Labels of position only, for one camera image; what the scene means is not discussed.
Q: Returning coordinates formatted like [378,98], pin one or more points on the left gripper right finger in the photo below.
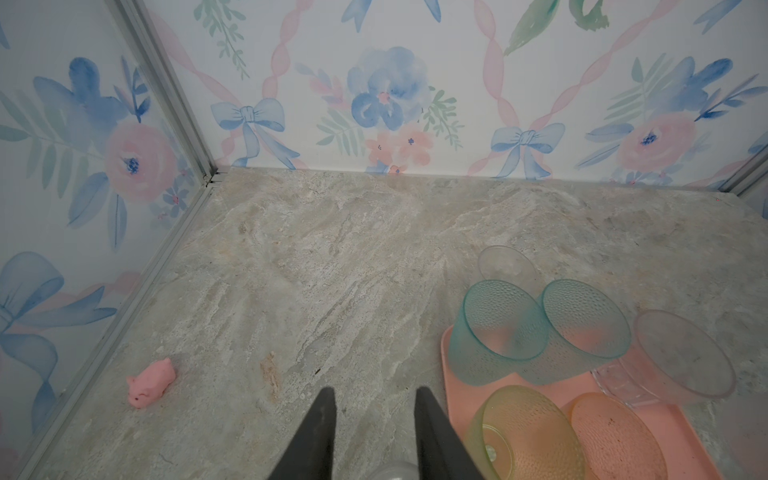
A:
[440,452]

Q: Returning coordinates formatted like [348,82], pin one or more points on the clear textured cup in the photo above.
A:
[670,361]

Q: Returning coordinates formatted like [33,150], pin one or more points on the pink toy pig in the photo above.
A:
[150,385]

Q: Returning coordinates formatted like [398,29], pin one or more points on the yellow-green textured cup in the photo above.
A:
[518,433]

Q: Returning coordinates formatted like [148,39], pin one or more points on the tall teal textured cup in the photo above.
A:
[500,328]

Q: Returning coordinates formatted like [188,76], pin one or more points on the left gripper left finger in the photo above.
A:
[310,453]

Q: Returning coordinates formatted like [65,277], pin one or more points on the pink plastic tray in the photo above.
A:
[685,455]

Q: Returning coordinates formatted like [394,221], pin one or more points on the orange textured cup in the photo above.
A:
[615,442]

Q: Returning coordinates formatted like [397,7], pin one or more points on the small clear glass back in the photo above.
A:
[498,262]

